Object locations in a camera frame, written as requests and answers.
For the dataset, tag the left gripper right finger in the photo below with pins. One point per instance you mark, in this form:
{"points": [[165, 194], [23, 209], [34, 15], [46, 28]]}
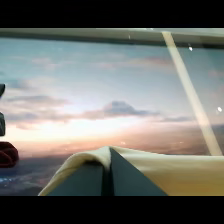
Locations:
{"points": [[130, 180]]}

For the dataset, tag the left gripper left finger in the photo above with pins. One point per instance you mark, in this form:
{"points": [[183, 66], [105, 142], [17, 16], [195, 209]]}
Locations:
{"points": [[83, 180]]}

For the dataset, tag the cream garment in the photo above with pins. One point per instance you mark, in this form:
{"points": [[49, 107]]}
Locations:
{"points": [[186, 173]]}

